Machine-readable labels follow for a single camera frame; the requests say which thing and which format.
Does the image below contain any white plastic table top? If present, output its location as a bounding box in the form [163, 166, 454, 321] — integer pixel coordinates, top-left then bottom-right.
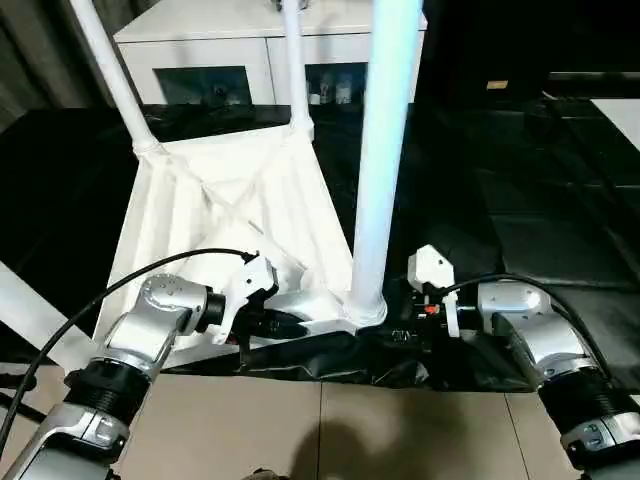
[94, 124, 389, 371]

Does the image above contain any white plastic table leg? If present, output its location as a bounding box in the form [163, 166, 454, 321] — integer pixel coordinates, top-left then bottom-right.
[69, 0, 164, 154]
[0, 259, 99, 374]
[349, 0, 426, 321]
[281, 0, 315, 139]

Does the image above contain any black work mat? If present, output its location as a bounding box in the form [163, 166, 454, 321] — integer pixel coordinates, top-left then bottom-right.
[0, 94, 640, 394]

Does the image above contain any white sideboard cabinet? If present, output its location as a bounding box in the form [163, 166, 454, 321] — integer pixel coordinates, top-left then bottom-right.
[113, 0, 429, 109]

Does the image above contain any dark long bar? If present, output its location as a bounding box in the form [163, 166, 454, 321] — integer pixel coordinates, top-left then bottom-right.
[547, 71, 640, 85]

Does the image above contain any grey curtain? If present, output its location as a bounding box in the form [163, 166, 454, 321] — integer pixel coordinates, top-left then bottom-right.
[0, 0, 121, 109]

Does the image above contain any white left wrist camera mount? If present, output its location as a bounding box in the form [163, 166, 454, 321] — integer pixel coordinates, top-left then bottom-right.
[209, 254, 280, 346]

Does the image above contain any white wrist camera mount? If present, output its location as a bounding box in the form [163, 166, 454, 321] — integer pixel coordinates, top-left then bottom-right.
[407, 244, 460, 339]
[209, 254, 280, 346]

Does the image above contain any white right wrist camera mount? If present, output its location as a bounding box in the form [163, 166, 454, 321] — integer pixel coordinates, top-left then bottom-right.
[407, 244, 460, 339]

